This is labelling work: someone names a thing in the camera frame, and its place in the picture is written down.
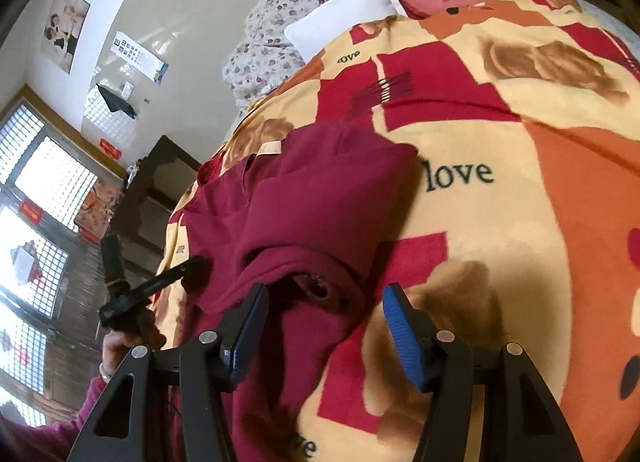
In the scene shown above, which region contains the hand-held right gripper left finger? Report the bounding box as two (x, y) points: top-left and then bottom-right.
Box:
(67, 283), (271, 462)

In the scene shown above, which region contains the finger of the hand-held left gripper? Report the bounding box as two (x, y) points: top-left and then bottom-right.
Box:
(135, 256), (212, 295)

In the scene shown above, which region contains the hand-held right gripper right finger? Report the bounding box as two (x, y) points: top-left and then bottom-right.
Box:
(382, 283), (583, 462)

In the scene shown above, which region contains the maroon shirt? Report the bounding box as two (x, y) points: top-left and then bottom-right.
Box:
(167, 121), (420, 462)

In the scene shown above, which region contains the person's left forearm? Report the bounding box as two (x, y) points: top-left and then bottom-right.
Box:
(0, 374), (110, 462)

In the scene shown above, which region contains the person's left hand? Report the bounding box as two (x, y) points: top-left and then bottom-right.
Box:
(101, 311), (167, 374)

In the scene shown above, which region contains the dark wooden cabinet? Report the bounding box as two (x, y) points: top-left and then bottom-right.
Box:
(107, 136), (203, 287)

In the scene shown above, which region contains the orange printed poster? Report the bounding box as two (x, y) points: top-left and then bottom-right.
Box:
(75, 177), (124, 243)

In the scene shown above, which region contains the printed blanket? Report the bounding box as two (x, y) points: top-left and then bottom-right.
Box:
(150, 0), (640, 462)

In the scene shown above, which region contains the wooden lattice window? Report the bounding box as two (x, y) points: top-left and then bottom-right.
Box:
(0, 86), (126, 428)

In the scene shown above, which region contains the glass block window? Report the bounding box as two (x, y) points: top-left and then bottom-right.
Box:
(84, 84), (133, 143)

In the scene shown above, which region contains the dark hanging bag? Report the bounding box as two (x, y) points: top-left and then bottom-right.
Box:
(96, 83), (138, 119)

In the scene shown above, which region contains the eye chart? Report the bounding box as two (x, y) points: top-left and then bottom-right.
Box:
(111, 32), (168, 84)

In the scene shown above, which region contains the floral quilt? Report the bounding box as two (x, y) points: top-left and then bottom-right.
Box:
(222, 0), (521, 115)

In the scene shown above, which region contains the white pillow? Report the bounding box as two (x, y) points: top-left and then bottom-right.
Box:
(283, 0), (412, 60)

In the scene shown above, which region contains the wall poster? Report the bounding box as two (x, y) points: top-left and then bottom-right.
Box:
(41, 0), (91, 75)

